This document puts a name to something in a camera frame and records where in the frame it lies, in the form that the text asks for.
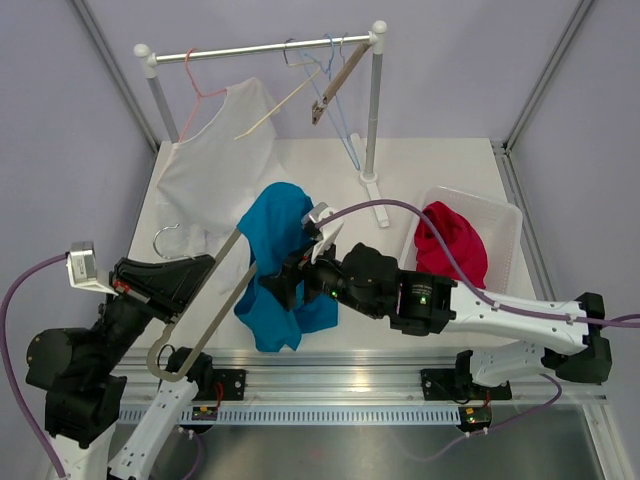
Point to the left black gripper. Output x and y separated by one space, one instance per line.
166 284

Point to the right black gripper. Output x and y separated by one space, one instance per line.
284 286

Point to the grey wooden hanger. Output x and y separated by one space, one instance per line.
203 302

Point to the light blue wire hanger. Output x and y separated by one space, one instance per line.
334 107

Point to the red t shirt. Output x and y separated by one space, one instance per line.
461 239

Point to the cream plastic hanger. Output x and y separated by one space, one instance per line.
277 107

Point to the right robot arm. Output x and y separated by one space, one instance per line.
544 337

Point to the white t shirt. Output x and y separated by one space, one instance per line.
213 178

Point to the brown wooden clip hanger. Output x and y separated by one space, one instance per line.
319 107

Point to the white plastic basket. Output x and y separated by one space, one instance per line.
498 224

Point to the metal clothes rack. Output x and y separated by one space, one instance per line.
375 37

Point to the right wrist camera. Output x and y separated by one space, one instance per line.
323 227

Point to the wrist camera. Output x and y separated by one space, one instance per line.
83 271
323 227

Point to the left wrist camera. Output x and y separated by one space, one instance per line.
83 271

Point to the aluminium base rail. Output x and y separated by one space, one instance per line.
346 378

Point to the white slotted cable duct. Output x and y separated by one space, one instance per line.
321 415

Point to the pink wire hanger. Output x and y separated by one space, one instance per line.
200 95

